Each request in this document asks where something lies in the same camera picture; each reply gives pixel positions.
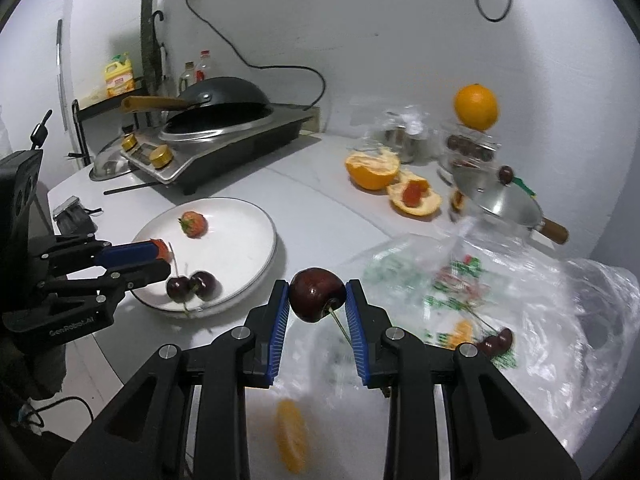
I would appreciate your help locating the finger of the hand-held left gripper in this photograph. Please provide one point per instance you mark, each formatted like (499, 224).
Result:
(145, 277)
(125, 253)

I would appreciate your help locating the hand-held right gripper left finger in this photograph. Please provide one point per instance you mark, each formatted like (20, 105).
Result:
(280, 330)

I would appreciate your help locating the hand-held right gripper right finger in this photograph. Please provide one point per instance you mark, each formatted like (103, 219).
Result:
(356, 330)

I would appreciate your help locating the white round plate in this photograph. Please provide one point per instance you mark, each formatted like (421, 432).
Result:
(235, 250)

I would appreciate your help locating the peeled tangerine piece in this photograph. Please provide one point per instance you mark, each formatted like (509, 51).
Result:
(292, 435)
(461, 334)

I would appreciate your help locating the clear plastic bag green print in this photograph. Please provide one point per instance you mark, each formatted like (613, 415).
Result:
(550, 310)

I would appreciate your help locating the thin black stick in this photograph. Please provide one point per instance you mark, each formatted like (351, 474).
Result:
(135, 187)

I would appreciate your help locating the steel pot lid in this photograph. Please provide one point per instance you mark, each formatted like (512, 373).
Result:
(107, 165)

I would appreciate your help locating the orange peel half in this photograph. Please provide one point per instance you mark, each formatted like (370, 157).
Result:
(372, 172)
(425, 205)

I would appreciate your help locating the red fruit piece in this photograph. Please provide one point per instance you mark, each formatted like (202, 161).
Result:
(412, 192)

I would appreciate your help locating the black metal rack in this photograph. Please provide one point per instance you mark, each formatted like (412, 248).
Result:
(100, 105)

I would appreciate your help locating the silver induction cooker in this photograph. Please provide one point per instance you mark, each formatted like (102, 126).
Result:
(235, 146)

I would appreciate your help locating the yellow detergent bottle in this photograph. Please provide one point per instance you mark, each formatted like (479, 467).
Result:
(119, 77)

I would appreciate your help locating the dark oil bottle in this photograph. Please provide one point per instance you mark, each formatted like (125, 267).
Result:
(187, 76)

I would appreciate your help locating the red cap bottle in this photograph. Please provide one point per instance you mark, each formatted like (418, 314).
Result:
(203, 66)

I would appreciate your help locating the glass container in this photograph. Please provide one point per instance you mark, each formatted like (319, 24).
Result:
(467, 149)

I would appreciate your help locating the small crumpled plastic bag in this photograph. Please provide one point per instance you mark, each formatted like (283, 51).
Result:
(395, 117)

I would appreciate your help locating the grey vertical pipe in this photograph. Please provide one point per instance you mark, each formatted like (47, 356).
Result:
(148, 10)

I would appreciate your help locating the whole orange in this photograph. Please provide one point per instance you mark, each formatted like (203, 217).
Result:
(476, 106)

